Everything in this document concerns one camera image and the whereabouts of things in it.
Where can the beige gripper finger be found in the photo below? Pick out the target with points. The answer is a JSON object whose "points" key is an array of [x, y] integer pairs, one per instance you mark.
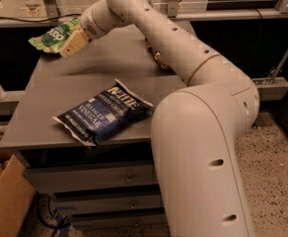
{"points": [[75, 42]]}

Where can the green rice chip bag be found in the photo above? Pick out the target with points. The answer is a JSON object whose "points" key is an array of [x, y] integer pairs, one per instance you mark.
{"points": [[54, 39]]}

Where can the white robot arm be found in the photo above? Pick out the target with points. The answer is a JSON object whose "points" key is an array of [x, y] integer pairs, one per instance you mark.
{"points": [[194, 129]]}

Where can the brown beige chip bag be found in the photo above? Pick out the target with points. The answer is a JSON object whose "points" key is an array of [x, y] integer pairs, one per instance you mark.
{"points": [[158, 57]]}

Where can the blue kettle chip bag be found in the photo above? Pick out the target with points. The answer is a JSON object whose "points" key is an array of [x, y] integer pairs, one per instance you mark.
{"points": [[104, 115]]}

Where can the grey drawer cabinet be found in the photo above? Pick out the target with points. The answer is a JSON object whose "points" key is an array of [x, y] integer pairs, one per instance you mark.
{"points": [[98, 173]]}

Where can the cardboard box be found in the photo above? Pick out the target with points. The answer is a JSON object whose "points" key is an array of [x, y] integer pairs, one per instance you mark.
{"points": [[16, 195]]}

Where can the metal frame rail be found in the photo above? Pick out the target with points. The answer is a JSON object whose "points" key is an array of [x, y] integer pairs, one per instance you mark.
{"points": [[232, 14]]}

